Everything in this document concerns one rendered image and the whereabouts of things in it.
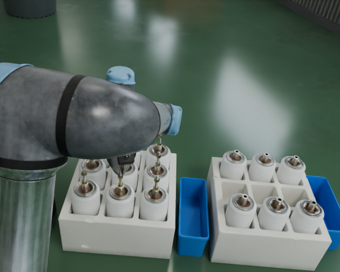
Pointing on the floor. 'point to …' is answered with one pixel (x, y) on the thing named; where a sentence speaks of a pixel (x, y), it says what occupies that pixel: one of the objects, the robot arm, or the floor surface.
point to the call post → (54, 214)
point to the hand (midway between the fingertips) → (121, 172)
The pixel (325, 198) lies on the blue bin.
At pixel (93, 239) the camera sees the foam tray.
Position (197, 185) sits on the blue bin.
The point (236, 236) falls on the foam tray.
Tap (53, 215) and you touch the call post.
